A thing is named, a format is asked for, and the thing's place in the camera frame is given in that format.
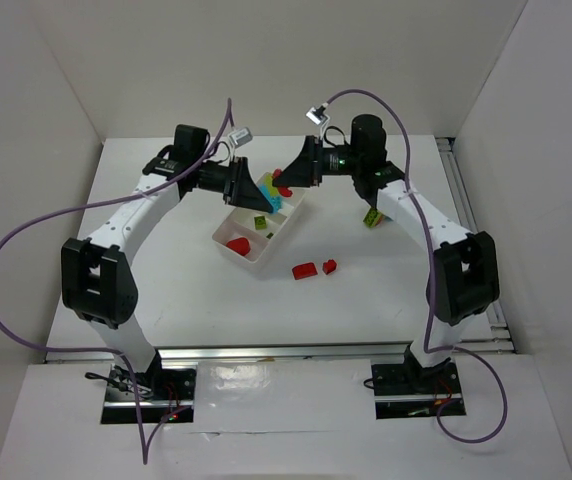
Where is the cyan lego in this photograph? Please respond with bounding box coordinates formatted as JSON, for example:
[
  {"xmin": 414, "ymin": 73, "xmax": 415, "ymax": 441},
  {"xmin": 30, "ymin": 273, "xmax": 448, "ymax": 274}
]
[{"xmin": 258, "ymin": 174, "xmax": 282, "ymax": 213}]

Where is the red white round lego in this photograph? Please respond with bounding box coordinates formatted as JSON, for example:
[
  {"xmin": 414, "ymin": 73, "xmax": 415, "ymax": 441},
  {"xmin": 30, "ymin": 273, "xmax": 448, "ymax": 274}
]
[{"xmin": 226, "ymin": 237, "xmax": 251, "ymax": 257}]

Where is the green red lego stack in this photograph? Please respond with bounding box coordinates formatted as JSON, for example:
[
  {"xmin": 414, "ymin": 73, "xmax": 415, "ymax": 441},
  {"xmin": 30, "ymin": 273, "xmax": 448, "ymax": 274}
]
[{"xmin": 363, "ymin": 208, "xmax": 385, "ymax": 229}]

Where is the small red lego brick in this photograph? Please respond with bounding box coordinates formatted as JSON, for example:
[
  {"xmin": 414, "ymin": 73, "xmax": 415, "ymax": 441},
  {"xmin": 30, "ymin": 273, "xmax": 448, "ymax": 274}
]
[{"xmin": 322, "ymin": 259, "xmax": 338, "ymax": 275}]

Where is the red curved lego brick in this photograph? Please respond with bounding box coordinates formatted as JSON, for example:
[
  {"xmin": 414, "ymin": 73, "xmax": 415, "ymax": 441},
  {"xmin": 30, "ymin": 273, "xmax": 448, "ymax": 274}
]
[{"xmin": 292, "ymin": 262, "xmax": 318, "ymax": 280}]

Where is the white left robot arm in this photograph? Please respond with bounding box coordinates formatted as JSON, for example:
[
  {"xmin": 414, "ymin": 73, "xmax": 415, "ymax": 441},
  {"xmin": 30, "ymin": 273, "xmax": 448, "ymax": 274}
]
[{"xmin": 61, "ymin": 124, "xmax": 273, "ymax": 388}]

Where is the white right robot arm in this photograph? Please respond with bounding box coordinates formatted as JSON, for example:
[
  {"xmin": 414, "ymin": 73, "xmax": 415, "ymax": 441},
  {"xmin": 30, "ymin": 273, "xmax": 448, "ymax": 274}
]
[{"xmin": 273, "ymin": 114, "xmax": 500, "ymax": 384}]

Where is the white divided sorting tray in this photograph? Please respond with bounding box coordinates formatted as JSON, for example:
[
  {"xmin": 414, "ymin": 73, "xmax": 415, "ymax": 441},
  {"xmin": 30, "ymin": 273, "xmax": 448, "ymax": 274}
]
[{"xmin": 211, "ymin": 172, "xmax": 307, "ymax": 274}]

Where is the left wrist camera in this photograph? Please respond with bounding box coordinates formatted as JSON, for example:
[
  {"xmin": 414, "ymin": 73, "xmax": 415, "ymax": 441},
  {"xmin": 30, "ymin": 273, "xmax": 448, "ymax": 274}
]
[{"xmin": 227, "ymin": 127, "xmax": 253, "ymax": 148}]

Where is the aluminium right side rail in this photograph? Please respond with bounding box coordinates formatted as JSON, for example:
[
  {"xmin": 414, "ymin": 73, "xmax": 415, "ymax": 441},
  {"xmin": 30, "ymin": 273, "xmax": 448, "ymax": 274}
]
[{"xmin": 435, "ymin": 137, "xmax": 511, "ymax": 341}]

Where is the aluminium rail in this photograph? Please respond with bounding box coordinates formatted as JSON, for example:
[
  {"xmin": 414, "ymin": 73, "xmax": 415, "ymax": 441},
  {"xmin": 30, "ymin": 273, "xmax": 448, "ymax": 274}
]
[
  {"xmin": 435, "ymin": 137, "xmax": 511, "ymax": 341},
  {"xmin": 45, "ymin": 339, "xmax": 515, "ymax": 363}
]

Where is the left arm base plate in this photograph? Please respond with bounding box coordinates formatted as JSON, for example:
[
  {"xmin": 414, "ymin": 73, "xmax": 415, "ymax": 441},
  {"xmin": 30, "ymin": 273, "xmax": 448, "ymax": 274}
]
[{"xmin": 97, "ymin": 367, "xmax": 197, "ymax": 425}]

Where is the aluminium front rail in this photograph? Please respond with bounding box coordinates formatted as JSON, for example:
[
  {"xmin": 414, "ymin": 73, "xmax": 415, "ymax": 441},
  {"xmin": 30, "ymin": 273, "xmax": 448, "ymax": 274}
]
[{"xmin": 45, "ymin": 339, "xmax": 515, "ymax": 363}]

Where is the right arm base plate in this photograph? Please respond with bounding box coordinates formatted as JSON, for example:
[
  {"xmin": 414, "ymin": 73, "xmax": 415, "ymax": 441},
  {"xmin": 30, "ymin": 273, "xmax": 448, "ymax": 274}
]
[{"xmin": 363, "ymin": 361, "xmax": 466, "ymax": 420}]

